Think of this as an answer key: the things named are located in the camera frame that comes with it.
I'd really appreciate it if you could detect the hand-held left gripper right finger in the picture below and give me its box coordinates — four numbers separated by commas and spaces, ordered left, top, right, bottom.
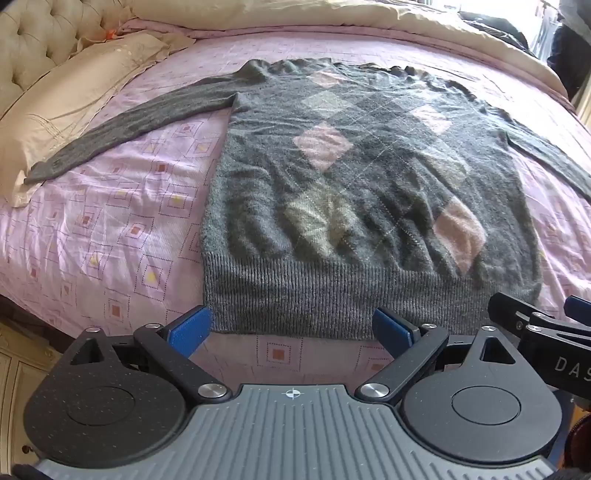
355, 306, 525, 403

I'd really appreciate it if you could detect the grey argyle sweater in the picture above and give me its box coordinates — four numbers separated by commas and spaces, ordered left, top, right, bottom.
23, 58, 591, 343

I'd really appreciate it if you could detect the beige duvet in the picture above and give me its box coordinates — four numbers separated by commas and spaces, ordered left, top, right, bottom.
129, 0, 570, 95

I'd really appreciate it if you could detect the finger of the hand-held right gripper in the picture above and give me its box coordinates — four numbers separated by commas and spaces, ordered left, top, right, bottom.
488, 292, 571, 341
565, 295, 591, 326

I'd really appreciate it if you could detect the beige ruffled pillow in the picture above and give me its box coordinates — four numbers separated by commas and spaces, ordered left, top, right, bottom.
0, 34, 197, 208

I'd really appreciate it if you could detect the cream tufted headboard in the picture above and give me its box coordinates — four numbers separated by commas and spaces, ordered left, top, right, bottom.
0, 0, 139, 121

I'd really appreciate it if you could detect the pink quilt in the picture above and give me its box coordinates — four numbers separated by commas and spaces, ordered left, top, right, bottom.
115, 18, 575, 109

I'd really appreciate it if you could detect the pink patterned bedsheet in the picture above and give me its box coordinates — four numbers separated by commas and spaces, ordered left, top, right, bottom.
0, 34, 591, 385

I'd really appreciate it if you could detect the dark clothes pile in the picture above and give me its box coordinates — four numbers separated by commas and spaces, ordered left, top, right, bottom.
459, 10, 534, 58

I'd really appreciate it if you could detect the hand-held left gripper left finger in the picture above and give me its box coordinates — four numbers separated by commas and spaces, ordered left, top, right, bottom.
59, 305, 233, 407

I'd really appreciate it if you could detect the cream panelled bed frame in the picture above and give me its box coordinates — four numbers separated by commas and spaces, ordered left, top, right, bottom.
0, 318, 63, 467

